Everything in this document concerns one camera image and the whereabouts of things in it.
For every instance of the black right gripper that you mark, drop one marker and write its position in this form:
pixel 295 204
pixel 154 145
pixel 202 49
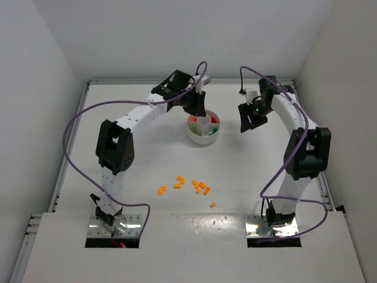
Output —
pixel 247 115

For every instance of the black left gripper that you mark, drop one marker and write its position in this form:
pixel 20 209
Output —
pixel 192 103

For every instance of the yellow curved lego piece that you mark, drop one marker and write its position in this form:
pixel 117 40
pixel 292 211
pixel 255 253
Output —
pixel 162 190

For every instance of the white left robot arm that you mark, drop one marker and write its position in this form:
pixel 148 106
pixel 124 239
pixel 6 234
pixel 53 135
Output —
pixel 115 144

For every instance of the yellow curved elbow lego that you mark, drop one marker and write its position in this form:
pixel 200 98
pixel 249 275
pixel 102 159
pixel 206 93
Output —
pixel 181 180

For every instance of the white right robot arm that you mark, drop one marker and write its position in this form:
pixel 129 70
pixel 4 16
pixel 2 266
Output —
pixel 307 151

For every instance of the green legos in container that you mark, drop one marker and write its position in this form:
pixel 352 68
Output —
pixel 213 131

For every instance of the white divided round container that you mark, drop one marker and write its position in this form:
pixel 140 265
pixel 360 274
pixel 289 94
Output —
pixel 198 131

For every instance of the yellow long lego brick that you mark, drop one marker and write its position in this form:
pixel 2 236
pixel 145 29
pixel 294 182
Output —
pixel 206 192

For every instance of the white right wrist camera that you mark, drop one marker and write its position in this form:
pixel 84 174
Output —
pixel 251 95

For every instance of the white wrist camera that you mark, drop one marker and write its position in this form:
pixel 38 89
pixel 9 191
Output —
pixel 251 95
pixel 201 82

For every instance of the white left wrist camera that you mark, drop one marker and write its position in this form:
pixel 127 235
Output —
pixel 201 82

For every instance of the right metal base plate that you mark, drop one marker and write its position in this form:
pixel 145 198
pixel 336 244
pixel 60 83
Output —
pixel 257 228

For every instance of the metal base plate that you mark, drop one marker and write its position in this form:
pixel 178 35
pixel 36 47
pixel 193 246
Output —
pixel 257 228
pixel 124 226

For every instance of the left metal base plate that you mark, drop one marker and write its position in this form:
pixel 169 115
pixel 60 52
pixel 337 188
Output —
pixel 124 226

